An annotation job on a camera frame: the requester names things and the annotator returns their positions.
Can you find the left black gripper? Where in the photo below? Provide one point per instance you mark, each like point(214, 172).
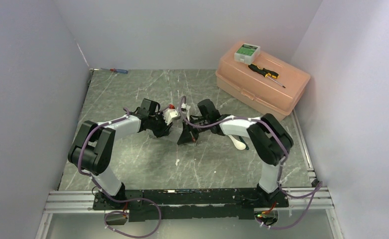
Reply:
point(164, 130)

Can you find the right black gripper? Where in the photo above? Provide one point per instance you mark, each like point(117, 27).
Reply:
point(189, 135)

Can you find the grey cloth napkin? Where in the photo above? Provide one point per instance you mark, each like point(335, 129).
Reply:
point(179, 135)

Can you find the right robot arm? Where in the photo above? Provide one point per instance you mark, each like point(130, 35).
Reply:
point(270, 140)

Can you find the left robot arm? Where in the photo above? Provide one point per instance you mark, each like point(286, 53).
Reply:
point(91, 150)

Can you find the white ceramic spoon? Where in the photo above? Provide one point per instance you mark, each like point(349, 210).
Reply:
point(238, 144)

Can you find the pink plastic toolbox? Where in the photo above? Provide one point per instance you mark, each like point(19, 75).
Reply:
point(258, 92)

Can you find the red blue screwdriver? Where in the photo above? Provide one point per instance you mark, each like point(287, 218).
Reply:
point(121, 71)

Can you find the black yellow screwdriver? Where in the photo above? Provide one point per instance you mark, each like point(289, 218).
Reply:
point(266, 73)

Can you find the small green white box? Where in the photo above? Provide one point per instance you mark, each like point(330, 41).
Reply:
point(247, 53)

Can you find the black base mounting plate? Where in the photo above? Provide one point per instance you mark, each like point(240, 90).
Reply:
point(241, 203)

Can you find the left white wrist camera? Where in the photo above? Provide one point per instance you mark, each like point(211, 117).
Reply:
point(170, 113)

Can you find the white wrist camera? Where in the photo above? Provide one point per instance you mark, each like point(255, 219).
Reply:
point(185, 111)
point(170, 113)

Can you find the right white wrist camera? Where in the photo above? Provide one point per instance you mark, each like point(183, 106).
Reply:
point(185, 111)

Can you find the gold spoon teal handle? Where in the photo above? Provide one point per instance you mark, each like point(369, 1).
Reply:
point(244, 142)

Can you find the aluminium rail frame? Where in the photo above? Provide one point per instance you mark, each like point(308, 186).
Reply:
point(80, 202)

